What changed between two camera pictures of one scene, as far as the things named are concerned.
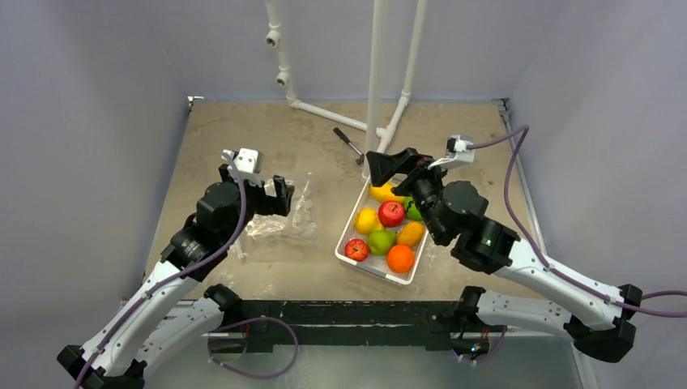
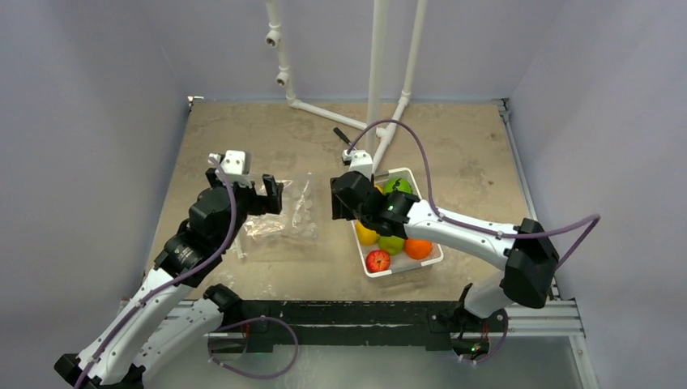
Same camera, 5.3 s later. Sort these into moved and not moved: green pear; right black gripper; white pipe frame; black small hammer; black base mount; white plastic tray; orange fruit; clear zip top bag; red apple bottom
Moved: green pear; right black gripper; orange fruit; red apple bottom; white plastic tray
Not moved: white pipe frame; black base mount; black small hammer; clear zip top bag
